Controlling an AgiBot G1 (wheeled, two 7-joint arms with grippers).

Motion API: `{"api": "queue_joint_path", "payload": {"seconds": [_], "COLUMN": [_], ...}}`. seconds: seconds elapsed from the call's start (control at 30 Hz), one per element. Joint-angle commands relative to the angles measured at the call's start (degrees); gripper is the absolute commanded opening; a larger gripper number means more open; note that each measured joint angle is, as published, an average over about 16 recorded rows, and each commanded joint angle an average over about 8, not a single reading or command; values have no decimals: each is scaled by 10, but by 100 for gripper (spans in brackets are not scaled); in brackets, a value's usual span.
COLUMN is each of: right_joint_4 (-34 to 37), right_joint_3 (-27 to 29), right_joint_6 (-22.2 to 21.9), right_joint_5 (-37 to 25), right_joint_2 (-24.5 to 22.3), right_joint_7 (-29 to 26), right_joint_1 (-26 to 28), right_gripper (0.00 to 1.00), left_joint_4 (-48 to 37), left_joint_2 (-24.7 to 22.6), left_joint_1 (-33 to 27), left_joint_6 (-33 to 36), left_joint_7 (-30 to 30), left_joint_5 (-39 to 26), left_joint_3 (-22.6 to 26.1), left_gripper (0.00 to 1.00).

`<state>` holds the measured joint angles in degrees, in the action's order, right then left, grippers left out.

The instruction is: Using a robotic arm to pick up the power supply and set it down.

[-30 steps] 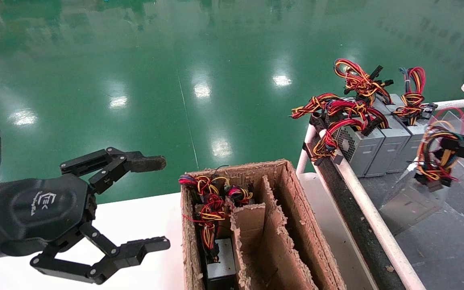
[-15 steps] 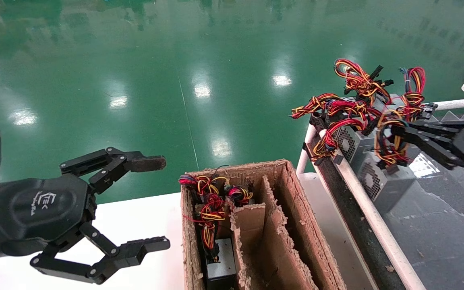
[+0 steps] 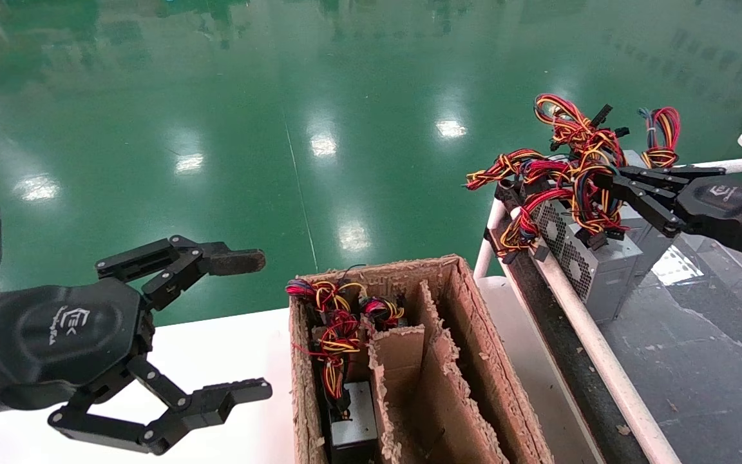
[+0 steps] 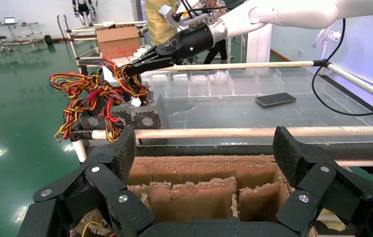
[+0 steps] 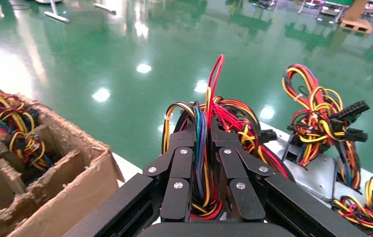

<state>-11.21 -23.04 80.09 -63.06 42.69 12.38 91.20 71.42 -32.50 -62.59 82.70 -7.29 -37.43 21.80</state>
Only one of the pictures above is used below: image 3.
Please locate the long cardboard divider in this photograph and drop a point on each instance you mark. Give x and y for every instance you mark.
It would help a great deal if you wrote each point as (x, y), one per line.
(445, 393)

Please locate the torn brown cardboard box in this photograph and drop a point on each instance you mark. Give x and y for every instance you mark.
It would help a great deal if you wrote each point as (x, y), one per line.
(480, 348)

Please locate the long white rack pipe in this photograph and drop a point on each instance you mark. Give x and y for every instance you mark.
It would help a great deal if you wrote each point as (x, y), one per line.
(603, 354)

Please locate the short white rack pipe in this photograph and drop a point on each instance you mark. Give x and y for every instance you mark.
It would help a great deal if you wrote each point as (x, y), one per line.
(488, 241)

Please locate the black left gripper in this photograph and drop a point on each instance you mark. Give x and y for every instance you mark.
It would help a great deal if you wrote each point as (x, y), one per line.
(68, 335)

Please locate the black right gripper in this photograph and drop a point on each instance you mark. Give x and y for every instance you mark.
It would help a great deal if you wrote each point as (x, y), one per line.
(725, 203)

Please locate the thin white rail pipe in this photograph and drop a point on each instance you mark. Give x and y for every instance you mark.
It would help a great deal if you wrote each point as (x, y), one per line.
(739, 165)

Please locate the black pipe connector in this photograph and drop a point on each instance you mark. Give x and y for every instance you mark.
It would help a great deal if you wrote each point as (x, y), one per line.
(507, 192)

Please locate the short torn cardboard divider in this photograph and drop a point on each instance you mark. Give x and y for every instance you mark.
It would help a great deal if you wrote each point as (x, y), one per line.
(400, 351)

